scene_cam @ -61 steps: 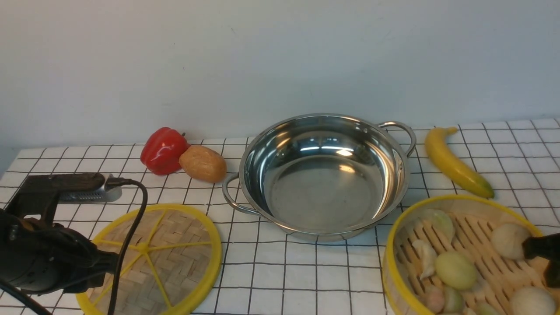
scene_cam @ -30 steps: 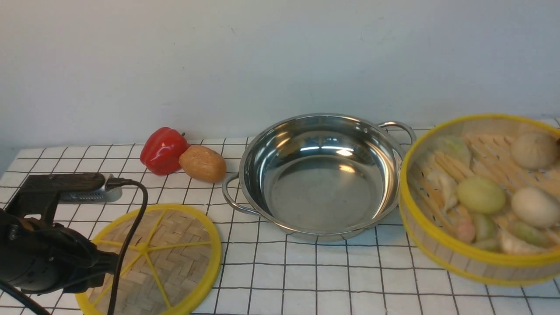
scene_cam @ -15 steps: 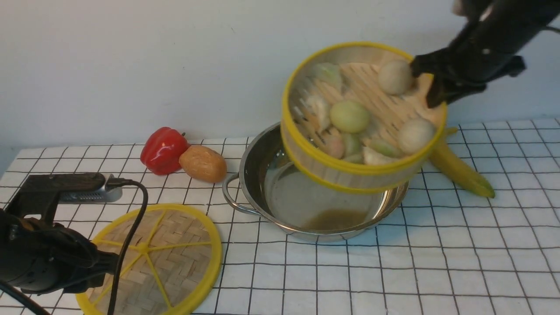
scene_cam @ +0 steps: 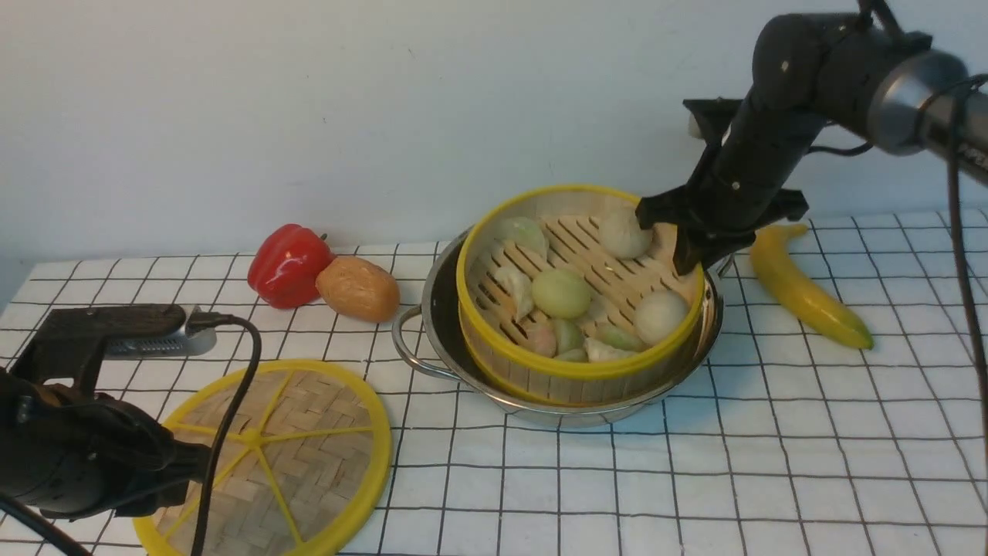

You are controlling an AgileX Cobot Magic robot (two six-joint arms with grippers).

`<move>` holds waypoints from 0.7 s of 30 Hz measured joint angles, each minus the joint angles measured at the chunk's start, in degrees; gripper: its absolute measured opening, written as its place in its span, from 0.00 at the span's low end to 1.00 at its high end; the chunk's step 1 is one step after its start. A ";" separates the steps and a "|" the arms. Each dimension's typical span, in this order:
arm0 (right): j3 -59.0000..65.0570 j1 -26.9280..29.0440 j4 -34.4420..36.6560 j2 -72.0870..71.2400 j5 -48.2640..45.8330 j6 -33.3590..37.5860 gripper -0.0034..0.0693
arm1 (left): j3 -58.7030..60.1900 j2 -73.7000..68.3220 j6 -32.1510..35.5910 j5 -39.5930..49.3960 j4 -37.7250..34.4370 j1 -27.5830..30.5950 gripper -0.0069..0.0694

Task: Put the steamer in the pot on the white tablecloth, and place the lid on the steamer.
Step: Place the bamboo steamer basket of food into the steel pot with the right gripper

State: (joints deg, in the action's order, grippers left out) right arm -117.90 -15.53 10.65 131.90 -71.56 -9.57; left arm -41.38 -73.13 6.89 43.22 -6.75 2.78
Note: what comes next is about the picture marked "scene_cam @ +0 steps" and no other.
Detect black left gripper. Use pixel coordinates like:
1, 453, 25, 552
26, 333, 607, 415
15, 382, 212, 520

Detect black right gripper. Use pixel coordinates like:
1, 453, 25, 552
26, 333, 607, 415
635, 96, 826, 276

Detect bamboo steamer basket yellow rim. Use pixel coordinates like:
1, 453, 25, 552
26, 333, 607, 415
455, 185, 705, 407

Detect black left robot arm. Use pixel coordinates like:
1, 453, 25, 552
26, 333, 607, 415
1, 372, 212, 520

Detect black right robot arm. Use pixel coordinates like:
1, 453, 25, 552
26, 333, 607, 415
635, 1, 987, 275

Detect white round bun upper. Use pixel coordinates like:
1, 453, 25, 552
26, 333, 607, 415
599, 207, 655, 259

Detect white round bun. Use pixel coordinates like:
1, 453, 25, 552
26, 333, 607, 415
599, 207, 655, 259
633, 290, 689, 345

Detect white round bun lower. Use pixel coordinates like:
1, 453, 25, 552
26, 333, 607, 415
633, 290, 689, 345

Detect yellow banana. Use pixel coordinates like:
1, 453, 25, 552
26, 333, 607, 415
750, 224, 875, 351

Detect green round bun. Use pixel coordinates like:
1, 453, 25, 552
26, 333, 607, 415
532, 269, 593, 319

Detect small green dumpling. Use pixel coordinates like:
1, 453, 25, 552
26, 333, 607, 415
551, 319, 585, 357

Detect pale green dumpling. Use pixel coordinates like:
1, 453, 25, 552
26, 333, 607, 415
495, 217, 550, 259

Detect white dumpling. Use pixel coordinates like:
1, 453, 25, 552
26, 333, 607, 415
493, 266, 534, 323

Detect pink dumpling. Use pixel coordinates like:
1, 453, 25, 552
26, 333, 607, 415
523, 321, 557, 358

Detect red bell pepper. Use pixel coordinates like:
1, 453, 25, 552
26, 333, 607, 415
247, 224, 336, 310

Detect white checkered tablecloth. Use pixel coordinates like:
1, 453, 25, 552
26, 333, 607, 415
2, 212, 986, 555

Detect brown potato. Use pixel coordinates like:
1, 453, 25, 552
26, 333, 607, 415
315, 256, 400, 324

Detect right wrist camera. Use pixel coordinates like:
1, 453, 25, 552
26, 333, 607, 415
682, 97, 743, 145

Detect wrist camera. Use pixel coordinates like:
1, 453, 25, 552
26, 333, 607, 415
9, 303, 218, 393
682, 97, 743, 145

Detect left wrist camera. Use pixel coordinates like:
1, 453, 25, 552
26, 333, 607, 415
9, 303, 218, 393

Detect black left camera cable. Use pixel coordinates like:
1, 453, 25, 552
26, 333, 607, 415
189, 313, 263, 556

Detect stainless steel two-handled pot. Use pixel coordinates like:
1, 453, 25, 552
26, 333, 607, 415
391, 231, 726, 430

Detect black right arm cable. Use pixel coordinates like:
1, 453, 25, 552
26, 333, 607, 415
803, 73, 988, 464

